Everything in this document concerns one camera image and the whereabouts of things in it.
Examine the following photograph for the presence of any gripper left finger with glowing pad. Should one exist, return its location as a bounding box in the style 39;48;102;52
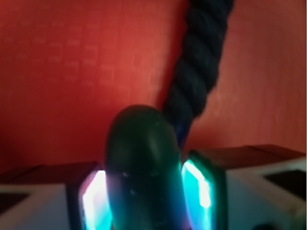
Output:
0;161;112;230

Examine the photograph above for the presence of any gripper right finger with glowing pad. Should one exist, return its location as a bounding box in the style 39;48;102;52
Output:
182;145;307;230

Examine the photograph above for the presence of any dark green plastic pickle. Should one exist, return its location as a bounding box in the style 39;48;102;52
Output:
105;105;190;230

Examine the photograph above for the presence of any red plastic tray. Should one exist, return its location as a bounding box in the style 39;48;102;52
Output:
0;0;307;172

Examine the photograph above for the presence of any dark blue twisted rope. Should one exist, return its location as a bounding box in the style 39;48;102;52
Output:
162;0;235;147

